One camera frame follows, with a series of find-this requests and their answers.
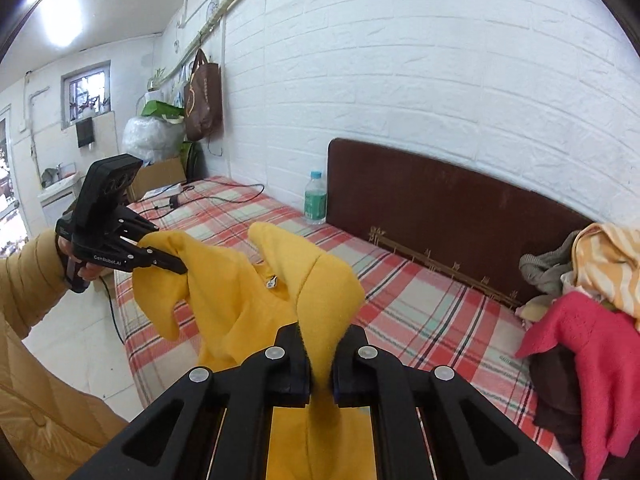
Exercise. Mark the clear water bottle green label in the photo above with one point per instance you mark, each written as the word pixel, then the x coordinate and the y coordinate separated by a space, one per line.
pixel 315 205

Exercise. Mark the brown tote bag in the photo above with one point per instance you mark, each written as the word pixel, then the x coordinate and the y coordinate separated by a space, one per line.
pixel 202 100

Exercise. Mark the grey knit garment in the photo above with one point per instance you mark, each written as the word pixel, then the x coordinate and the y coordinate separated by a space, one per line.
pixel 545 267

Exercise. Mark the plaid bed sheet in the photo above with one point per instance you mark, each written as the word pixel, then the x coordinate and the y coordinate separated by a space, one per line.
pixel 400 305

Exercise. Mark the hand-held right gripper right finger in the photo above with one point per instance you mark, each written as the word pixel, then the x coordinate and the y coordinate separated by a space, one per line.
pixel 350 375

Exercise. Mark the red sweater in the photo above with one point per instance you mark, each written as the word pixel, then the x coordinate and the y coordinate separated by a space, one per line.
pixel 600 350

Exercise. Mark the cream pink cloth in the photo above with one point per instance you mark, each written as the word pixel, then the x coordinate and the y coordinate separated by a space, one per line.
pixel 535 307

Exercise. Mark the cardboard box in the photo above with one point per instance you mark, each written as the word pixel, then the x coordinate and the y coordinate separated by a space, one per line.
pixel 160 175

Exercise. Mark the white power strip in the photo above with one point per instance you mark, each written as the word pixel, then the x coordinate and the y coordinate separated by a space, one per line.
pixel 165 191

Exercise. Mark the black wall dispenser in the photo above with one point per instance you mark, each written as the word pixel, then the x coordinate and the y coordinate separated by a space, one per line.
pixel 85 132

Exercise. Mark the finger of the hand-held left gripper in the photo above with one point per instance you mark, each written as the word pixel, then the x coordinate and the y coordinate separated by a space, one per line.
pixel 155 259
pixel 137 224

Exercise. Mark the white wall pipe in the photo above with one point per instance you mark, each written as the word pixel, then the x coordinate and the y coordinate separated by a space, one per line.
pixel 34 125

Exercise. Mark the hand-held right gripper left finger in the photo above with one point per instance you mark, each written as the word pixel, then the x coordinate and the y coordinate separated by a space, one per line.
pixel 295 370

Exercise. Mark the white sink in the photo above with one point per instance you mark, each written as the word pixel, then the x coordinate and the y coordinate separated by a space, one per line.
pixel 57 187

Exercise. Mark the dark brown garment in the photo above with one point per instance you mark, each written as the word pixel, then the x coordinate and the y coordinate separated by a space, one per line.
pixel 555 390

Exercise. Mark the white plastic bag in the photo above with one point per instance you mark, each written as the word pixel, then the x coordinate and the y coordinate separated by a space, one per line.
pixel 150 140

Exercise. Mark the person's yellow jacket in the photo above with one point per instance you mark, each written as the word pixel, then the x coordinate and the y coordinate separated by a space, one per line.
pixel 45 420

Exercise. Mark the yellow garment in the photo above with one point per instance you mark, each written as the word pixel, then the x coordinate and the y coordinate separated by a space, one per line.
pixel 240 300

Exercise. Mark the person's left forearm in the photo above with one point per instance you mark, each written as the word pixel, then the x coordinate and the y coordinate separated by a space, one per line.
pixel 30 280

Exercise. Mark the window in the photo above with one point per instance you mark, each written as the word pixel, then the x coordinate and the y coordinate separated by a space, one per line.
pixel 85 95

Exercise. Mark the ceiling light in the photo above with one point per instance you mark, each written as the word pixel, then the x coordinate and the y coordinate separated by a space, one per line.
pixel 60 15

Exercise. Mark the potted plant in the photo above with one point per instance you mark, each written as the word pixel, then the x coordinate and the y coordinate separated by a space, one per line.
pixel 156 80

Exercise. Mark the person's left hand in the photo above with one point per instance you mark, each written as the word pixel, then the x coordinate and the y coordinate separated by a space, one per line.
pixel 89 273

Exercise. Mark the yellow striped cloth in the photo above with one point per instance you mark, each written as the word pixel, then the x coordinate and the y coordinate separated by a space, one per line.
pixel 610 260

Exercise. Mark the dark brown wooden headboard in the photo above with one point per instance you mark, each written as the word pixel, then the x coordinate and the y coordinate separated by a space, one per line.
pixel 450 200

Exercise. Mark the green bag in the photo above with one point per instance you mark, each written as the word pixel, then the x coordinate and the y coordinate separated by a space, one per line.
pixel 160 109

